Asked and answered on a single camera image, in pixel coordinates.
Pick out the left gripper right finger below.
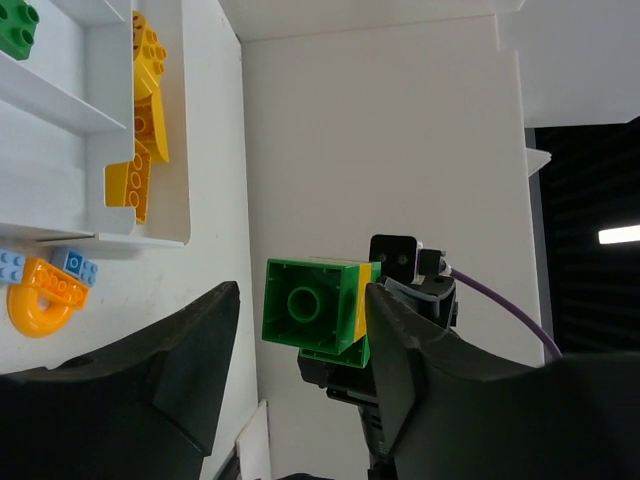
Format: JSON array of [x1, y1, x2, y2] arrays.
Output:
[[366, 284, 639, 479]]

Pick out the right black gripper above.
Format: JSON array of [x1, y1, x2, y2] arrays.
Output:
[[297, 277, 461, 480]]

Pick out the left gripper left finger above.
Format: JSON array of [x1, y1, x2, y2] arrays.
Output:
[[1, 281, 240, 479]]

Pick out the green yellow bricks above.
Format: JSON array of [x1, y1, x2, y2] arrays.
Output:
[[262, 257, 381, 369]]

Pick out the long yellow brick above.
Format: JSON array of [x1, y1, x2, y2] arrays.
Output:
[[105, 140, 151, 225]]

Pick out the yellow butterfly rounded brick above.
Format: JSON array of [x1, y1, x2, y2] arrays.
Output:
[[132, 10, 167, 101]]

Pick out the green small square brick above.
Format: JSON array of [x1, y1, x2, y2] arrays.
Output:
[[0, 0, 40, 61]]

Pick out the light blue brick right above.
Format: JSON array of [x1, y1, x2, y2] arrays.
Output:
[[51, 247, 99, 288]]

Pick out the light blue square plate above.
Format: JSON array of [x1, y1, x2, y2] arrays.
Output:
[[0, 248, 26, 284]]

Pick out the white divided sorting tray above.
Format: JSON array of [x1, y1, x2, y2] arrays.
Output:
[[1, 1, 191, 250]]

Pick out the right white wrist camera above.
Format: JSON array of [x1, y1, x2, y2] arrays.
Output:
[[369, 234, 446, 285]]

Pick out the orange ring lego piece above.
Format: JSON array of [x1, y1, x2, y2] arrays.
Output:
[[7, 257, 90, 338]]

